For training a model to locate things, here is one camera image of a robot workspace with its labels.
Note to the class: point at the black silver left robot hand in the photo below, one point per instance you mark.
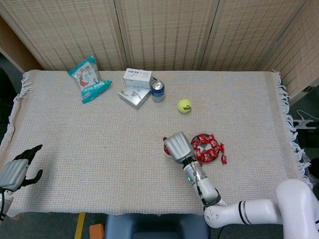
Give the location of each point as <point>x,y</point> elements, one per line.
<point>13,174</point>

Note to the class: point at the silver orange-tipped right robot hand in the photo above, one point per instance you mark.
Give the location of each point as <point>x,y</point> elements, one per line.
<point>179,148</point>

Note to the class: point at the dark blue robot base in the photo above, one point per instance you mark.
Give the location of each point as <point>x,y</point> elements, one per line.
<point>154,224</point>

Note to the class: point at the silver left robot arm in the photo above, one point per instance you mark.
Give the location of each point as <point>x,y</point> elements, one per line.
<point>5,199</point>

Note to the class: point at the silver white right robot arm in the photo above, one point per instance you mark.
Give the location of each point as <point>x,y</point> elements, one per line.
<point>207,186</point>

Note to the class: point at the bowl of red candies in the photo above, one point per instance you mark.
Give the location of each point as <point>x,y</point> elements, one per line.
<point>205,147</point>

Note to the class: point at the white paper cup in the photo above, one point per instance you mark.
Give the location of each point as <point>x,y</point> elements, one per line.
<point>165,150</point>

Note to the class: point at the yellow tennis ball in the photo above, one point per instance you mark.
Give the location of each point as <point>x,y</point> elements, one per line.
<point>184,106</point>

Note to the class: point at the blue drink can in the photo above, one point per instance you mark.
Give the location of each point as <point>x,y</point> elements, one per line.
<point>157,93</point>

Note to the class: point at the grey flat box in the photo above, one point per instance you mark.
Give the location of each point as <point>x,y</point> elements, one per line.
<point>133,97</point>

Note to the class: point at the beige woven fringed tablecloth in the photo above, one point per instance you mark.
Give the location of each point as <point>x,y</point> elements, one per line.
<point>99,149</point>

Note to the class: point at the white cardboard box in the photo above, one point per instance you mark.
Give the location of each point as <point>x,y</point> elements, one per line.
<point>137,76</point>

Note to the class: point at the yellow floor tape strip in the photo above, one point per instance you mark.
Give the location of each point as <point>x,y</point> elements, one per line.
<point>79,226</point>

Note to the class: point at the orange block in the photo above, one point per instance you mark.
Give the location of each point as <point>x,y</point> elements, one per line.
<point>96,231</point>

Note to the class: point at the teal snack bag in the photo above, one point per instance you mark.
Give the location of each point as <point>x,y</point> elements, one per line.
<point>88,79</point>

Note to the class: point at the woven bamboo screen panel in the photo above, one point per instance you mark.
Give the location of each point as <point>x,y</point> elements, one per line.
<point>62,32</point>
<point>249,32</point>
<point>301,49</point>
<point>169,32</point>

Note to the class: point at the brown wooden panel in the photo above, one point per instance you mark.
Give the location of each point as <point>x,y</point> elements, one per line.
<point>12,44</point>

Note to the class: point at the black power strip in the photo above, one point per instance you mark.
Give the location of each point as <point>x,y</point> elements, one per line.
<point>309,89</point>

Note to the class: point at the white metal bracket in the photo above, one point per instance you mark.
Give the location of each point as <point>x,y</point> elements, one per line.
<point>302,123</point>

